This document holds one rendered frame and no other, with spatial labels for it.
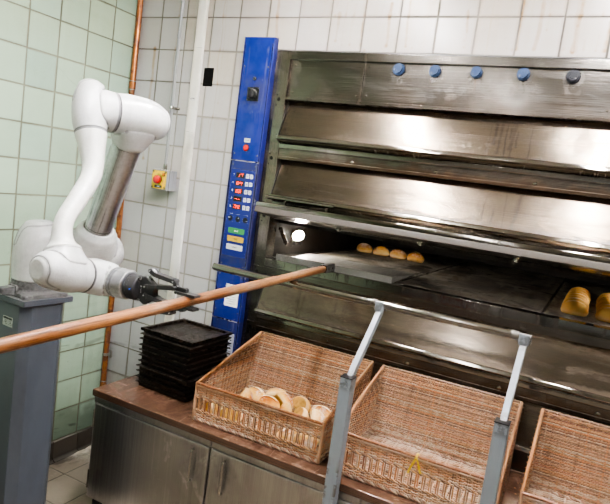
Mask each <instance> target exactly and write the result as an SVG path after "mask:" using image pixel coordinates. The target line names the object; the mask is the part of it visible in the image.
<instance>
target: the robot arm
mask: <svg viewBox="0 0 610 504"><path fill-rule="evenodd" d="M71 116H72V124H73V129H74V135H75V139H76V142H77V146H78V149H79V153H80V157H81V163H82V170H81V174H80V177H79V179H78V180H77V182H76V184H75V185H74V187H73V188H72V190H71V191H70V193H69V195H68V196H67V198H66V199H65V201H64V202H63V204H62V206H61V207H60V209H59V210H58V212H57V214H56V216H55V218H54V221H53V222H52V221H50V220H43V219H35V220H28V221H26V222H25V223H24V224H23V225H22V226H21V227H20V228H19V230H18V232H17V234H16V237H15V240H14V243H13V249H12V257H11V280H10V284H8V285H5V286H0V295H12V296H14V297H17V298H20V299H21V300H24V301H30V300H35V299H44V298H52V297H66V296H68V293H77V292H79V293H86V294H92V295H96V296H112V297H116V298H120V299H123V300H127V299H132V300H136V301H140V302H141V303H142V304H144V305H149V303H150V302H156V303H157V302H162V301H166V300H167V299H164V298H162V297H161V296H160V295H158V290H171V291H174V294H177V295H181V296H185V297H189V298H193V299H195V298H200V297H201V295H200V294H196V293H192V292H189V289H188V288H185V287H181V286H180V285H179V282H180V280H179V279H177V278H174V277H172V276H169V275H166V274H163V273H161V272H159V271H158V270H157V269H156V268H153V269H148V272H149V273H148V275H147V276H143V275H139V274H138V273H137V272H135V271H133V270H129V269H125V268H123V267H119V265H120V264H121V263H122V261H123V258H124V248H123V244H122V242H121V241H120V240H119V238H118V237H117V233H116V231H115V230H114V228H113V227H114V224H115V221H116V219H117V216H118V213H119V210H120V208H121V205H122V202H123V199H124V197H125V194H126V191H127V188H128V186H129V184H130V181H131V178H132V175H133V173H134V170H135V167H136V164H137V162H138V159H139V156H140V153H142V152H143V151H145V150H146V149H147V148H148V146H149V145H150V144H151V143H153V142H154V140H160V139H162V138H163V137H165V136H166V134H167V133H168V131H169V128H170V116H169V114H168V112H167V111H166V110H165V109H164V108H163V107H162V106H161V105H159V104H158V103H156V102H154V101H152V100H149V99H146V98H143V97H139V96H135V95H130V94H122V93H115V92H112V91H108V90H105V86H104V85H103V84H102V83H100V82H99V81H97V80H94V79H83V80H81V81H79V83H78V85H77V87H76V89H75V91H74V94H73V97H72V105H71ZM107 132H109V133H111V134H110V136H111V140H112V144H111V147H110V150H109V153H108V156H107V159H106V162H105V165H104V160H105V150H106V142H107ZM95 191H96V192H95ZM94 192H95V195H94V198H93V201H92V204H91V207H90V210H89V213H88V216H87V219H86V220H84V221H82V222H80V223H79V224H78V226H77V227H76V228H75V229H74V230H73V226H74V223H75V221H76V219H77V218H78V216H79V215H80V213H81V212H82V210H83V209H84V207H85V206H86V204H87V203H88V201H89V200H90V198H91V197H92V195H93V194H94ZM152 277H155V278H158V279H161V280H163V281H166V282H169V283H171V284H173V285H164V284H157V283H156V282H155V280H154V279H153V278H152Z"/></svg>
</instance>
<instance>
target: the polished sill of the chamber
mask: <svg viewBox="0 0 610 504"><path fill-rule="evenodd" d="M264 266H265V267H270V268H275V269H279V270H284V271H289V272H296V271H300V270H305V269H309V268H313V267H309V266H304V265H299V264H294V263H289V262H284V261H280V260H276V258H274V257H267V258H265V261H264ZM312 277H316V278H321V279H325V280H330V281H335V282H339V283H344V284H348V285H353V286H358V287H362V288H367V289H372V290H376V291H381V292H385V293H390V294H395V295H399V296H404V297H408V298H413V299H418V300H422V301H427V302H432V303H436V304H441V305H445V306H450V307H455V308H459V309H464V310H468V311H473V312H478V313H482V314H487V315H491V316H496V317H501V318H505V319H510V320H515V321H519V322H524V323H528V324H533V325H538V326H542V327H547V328H551V329H556V330H561V331H565V332H570V333H575V334H579V335H584V336H588V337H593V338H598V339H602V340H607V341H610V327H606V326H602V325H597V324H592V323H587V322H582V321H578V320H573V319H568V318H563V317H558V316H553V315H549V314H544V313H539V312H534V311H529V310H524V309H520V308H515V307H510V306H505V305H500V304H496V303H491V302H486V301H481V300H476V299H471V298H467V297H462V296H457V295H452V294H447V293H442V292H438V291H433V290H428V289H423V288H418V287H414V286H409V285H404V284H399V283H387V282H382V281H377V280H372V279H368V278H363V277H358V276H353V275H348V274H343V273H338V272H329V273H320V274H316V275H312Z"/></svg>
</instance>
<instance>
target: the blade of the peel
mask: <svg viewBox="0 0 610 504"><path fill-rule="evenodd" d="M276 260H280V261H284V262H289V263H294V264H299V265H304V266H309V267H318V266H320V265H321V264H326V263H333V264H335V270H334V271H333V272H338V273H343V274H348V275H353V276H358V277H363V278H368V279H372V280H377V281H382V282H387V283H394V282H396V281H399V280H401V279H404V278H407V277H409V276H412V275H414V273H409V272H404V271H399V270H393V269H388V268H383V267H378V266H373V265H368V264H362V263H357V262H352V261H347V260H342V259H337V258H331V257H326V256H321V255H316V254H311V253H309V254H276Z"/></svg>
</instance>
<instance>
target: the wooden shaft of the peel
mask: <svg viewBox="0 0 610 504"><path fill-rule="evenodd" d="M325 271H326V267H325V266H323V265H322V266H318V267H313V268H309V269H305V270H300V271H296V272H291V273H287V274H282V275H278V276H273V277H269V278H264V279H260V280H256V281H251V282H247V283H242V284H238V285H233V286H229V287H224V288H220V289H215V290H211V291H206V292H202V293H198V294H200V295H201V297H200V298H195V299H193V298H189V297H185V296H184V297H180V298H175V299H171V300H166V301H162V302H157V303H153V304H149V305H144V306H140V307H135V308H131V309H126V310H122V311H117V312H113V313H108V314H104V315H99V316H95V317H91V318H86V319H82V320H77V321H73V322H68V323H64V324H59V325H55V326H50V327H46V328H42V329H37V330H33V331H28V332H24V333H19V334H15V335H10V336H6V337H1V338H0V354H2V353H6V352H10V351H14V350H18V349H22V348H26V347H30V346H34V345H38V344H42V343H46V342H50V341H54V340H58V339H62V338H66V337H70V336H74V335H78V334H82V333H86V332H90V331H94V330H98V329H102V328H106V327H110V326H114V325H117V324H121V323H125V322H129V321H133V320H137V319H141V318H145V317H149V316H153V315H157V314H161V313H165V312H169V311H173V310H177V309H181V308H185V307H189V306H193V305H197V304H201V303H205V302H209V301H213V300H217V299H221V298H225V297H229V296H233V295H237V294H241V293H245V292H249V291H252V290H256V289H260V288H264V287H268V286H272V285H276V284H280V283H284V282H288V281H292V280H296V279H300V278H304V277H308V276H312V275H316V274H320V273H324V272H325Z"/></svg>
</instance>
